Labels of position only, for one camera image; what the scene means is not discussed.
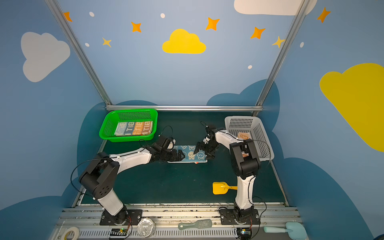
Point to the green plastic basket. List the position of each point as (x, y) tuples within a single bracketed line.
[(109, 125)]

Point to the white tape roll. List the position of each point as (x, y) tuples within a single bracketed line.
[(72, 233)]

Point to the small circuit board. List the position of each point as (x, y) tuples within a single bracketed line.
[(118, 234), (243, 234)]

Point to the right small circuit board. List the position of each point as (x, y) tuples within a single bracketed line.
[(243, 234)]

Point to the grey green brush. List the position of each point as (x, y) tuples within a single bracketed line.
[(200, 224)]

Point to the left small circuit board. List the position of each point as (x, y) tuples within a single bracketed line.
[(118, 234)]

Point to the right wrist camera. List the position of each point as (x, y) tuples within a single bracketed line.
[(206, 139)]

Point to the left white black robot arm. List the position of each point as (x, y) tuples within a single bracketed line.
[(100, 175)]

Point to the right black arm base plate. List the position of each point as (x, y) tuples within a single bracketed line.
[(239, 217)]

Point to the aluminium frame post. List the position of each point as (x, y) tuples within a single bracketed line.
[(64, 24), (290, 37)]

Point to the striped rabbit text towel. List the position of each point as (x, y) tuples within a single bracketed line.
[(134, 128)]

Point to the teal owl pattern towel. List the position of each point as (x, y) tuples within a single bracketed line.
[(190, 157)]

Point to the mint green spatula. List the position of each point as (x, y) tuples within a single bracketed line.
[(296, 231)]

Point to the aluminium right frame post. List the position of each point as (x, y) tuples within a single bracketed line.
[(290, 37)]

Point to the clear round lid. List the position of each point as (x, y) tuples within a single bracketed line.
[(146, 228)]

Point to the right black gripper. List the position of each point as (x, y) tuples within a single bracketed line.
[(205, 147)]

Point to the aluminium left frame post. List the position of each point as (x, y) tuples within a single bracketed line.
[(64, 24)]

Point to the grey plastic basket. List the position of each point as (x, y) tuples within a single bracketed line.
[(254, 126)]

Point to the aluminium rear frame bar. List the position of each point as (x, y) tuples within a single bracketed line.
[(187, 108)]

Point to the orange pattern towel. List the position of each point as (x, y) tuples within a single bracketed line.
[(244, 136)]

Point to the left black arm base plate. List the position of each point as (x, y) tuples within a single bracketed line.
[(123, 218)]

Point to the aluminium front rail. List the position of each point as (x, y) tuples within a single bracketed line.
[(167, 218)]

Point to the yellow toy shovel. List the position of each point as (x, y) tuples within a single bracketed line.
[(221, 188)]

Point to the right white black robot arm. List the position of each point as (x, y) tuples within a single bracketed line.
[(245, 162)]

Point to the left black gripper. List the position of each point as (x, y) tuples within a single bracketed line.
[(173, 154)]

